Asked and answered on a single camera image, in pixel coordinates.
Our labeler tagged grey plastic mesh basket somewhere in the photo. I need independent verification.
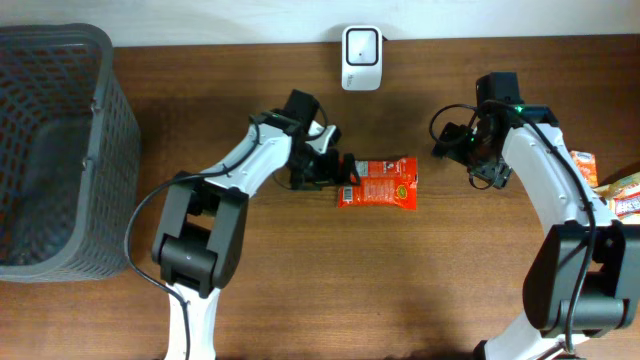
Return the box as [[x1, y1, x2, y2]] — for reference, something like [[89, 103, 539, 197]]
[[1, 23, 141, 283]]

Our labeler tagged orange tissue pack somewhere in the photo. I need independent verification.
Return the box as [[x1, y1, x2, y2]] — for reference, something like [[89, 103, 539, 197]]
[[570, 151, 598, 188]]

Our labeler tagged red Hacks candy bag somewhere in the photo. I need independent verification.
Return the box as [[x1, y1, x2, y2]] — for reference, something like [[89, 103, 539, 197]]
[[337, 157, 418, 210]]

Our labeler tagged white barcode scanner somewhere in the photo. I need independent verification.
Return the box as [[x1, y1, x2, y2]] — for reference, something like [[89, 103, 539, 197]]
[[341, 25, 383, 92]]

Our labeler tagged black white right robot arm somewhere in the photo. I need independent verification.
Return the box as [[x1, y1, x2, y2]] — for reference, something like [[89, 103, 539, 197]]
[[432, 72, 639, 359]]

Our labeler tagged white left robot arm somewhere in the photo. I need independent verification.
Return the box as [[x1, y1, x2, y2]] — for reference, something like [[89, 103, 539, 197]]
[[151, 89, 363, 359]]

